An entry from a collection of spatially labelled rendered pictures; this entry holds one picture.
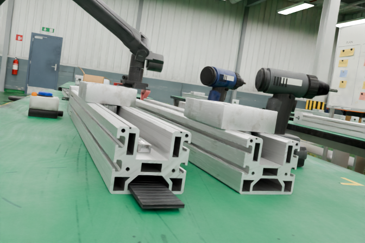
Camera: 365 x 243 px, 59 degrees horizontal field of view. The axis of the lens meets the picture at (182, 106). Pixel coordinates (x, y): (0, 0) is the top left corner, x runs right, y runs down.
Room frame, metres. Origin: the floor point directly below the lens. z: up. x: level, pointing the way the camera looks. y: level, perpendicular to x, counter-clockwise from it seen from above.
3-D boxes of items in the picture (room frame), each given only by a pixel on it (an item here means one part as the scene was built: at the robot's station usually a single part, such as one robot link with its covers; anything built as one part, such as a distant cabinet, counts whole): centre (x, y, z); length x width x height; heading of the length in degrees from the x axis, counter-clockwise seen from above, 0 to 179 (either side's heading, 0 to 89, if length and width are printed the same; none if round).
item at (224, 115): (0.63, -0.09, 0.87); 0.16 x 0.11 x 0.07; 23
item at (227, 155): (0.86, 0.01, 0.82); 0.80 x 0.10 x 0.09; 23
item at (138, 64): (1.29, 0.19, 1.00); 0.07 x 0.06 x 0.07; 106
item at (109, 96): (0.78, 0.19, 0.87); 0.16 x 0.11 x 0.07; 23
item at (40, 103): (0.99, 0.41, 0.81); 0.10 x 0.08 x 0.06; 113
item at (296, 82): (0.78, -0.27, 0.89); 0.20 x 0.08 x 0.22; 96
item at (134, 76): (1.28, 0.20, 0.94); 0.10 x 0.07 x 0.07; 113
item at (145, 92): (1.29, 0.18, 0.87); 0.07 x 0.07 x 0.09; 23
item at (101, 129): (0.78, 0.19, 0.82); 0.80 x 0.10 x 0.09; 23
